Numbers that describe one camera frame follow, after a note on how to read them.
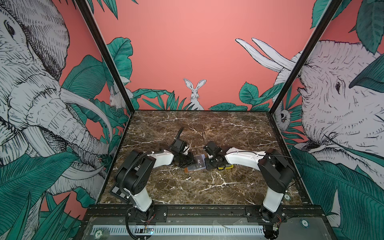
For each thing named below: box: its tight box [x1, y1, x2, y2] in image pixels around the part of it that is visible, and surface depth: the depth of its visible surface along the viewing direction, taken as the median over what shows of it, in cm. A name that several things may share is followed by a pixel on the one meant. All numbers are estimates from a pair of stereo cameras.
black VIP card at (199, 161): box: [193, 154, 206, 170], surface depth 94 cm
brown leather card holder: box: [184, 154, 208, 173], surface depth 92 cm
